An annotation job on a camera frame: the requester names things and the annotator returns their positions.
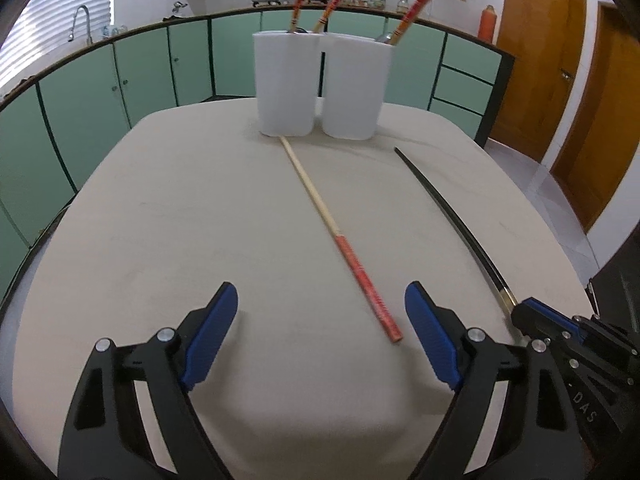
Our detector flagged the black chopstick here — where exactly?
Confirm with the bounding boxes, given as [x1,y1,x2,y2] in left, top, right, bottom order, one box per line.
[394,148,518,318]

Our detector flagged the bamboo chopstick red handle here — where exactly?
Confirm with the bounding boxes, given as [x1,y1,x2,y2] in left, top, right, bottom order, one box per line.
[279,136,404,344]

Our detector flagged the silver metal spoon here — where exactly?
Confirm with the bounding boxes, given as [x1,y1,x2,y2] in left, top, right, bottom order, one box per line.
[375,32,392,44]

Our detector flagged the green lower kitchen cabinets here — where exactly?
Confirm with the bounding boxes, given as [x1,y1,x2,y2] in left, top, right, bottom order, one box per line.
[1,7,514,292]

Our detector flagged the chrome kitchen faucet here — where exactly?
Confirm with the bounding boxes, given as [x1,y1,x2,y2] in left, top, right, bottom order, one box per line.
[67,4,94,46]

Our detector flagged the wooden door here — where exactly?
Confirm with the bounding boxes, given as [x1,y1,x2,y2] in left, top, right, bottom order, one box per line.
[490,0,587,162]
[551,3,639,231]

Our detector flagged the orange thermos bottle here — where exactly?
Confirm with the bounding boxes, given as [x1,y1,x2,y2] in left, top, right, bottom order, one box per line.
[477,4,497,44]

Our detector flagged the white double utensil holder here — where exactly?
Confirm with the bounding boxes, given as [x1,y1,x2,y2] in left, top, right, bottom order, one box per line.
[253,30,394,141]

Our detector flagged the glass jar with lid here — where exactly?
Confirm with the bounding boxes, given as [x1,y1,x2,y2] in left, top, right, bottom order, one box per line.
[396,0,409,14]

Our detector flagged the white window blinds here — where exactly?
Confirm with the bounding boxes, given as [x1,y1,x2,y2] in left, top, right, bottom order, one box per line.
[1,0,113,84]

